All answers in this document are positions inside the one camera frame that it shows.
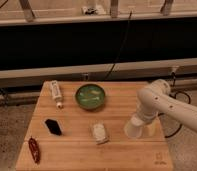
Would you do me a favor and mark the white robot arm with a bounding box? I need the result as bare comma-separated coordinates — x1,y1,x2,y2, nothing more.
131,79,197,133

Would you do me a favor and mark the black eraser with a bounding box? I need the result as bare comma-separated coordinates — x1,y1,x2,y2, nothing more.
45,119,62,135

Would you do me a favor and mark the green bowl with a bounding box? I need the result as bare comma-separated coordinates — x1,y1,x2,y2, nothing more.
75,84,106,110

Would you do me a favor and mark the white toothpaste tube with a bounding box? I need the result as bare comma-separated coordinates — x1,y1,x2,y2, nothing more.
50,80,63,108

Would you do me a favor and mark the white wrapped packet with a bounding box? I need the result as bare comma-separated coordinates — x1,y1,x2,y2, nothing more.
91,123,109,144

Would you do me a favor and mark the wooden cutting board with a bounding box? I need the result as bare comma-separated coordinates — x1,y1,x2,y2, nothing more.
16,82,173,171

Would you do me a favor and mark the dark red chili pepper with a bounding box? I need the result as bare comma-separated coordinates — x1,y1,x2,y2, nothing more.
28,138,40,164

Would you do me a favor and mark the black floor cable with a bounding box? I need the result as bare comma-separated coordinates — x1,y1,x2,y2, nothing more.
157,71,192,139

